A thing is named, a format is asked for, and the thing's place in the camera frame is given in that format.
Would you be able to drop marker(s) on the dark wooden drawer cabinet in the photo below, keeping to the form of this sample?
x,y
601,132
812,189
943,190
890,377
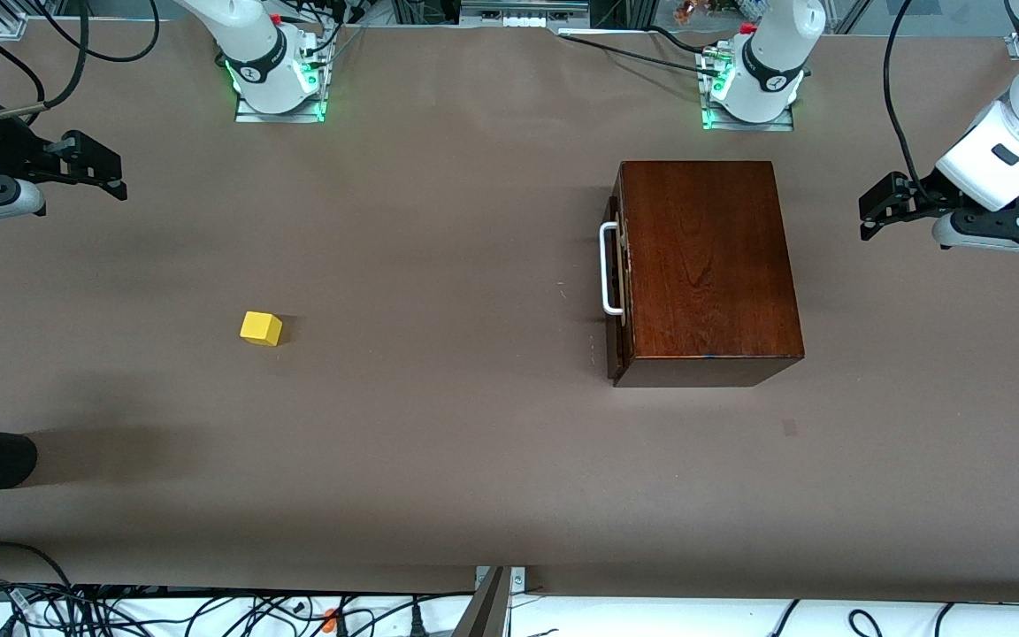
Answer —
x,y
713,265

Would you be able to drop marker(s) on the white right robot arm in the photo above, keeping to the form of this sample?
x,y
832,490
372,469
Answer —
x,y
253,44

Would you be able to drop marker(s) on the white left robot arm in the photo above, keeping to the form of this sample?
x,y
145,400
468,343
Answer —
x,y
1005,150

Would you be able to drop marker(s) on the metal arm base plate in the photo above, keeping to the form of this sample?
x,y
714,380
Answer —
x,y
253,116
748,126

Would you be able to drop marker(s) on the orange clip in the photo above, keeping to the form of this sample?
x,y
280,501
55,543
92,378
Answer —
x,y
329,617

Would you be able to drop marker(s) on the small metal bracket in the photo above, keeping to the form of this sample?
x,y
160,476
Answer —
x,y
518,579

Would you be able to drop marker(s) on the colourful small parts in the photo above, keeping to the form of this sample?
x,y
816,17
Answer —
x,y
704,11

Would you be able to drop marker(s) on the yellow block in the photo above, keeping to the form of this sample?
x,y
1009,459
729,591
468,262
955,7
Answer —
x,y
260,327

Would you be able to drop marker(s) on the dark metal post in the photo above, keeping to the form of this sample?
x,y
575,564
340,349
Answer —
x,y
485,615

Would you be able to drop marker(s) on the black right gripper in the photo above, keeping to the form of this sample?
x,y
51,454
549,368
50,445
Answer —
x,y
3,148

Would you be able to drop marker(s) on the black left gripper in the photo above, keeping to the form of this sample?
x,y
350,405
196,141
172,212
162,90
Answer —
x,y
927,192

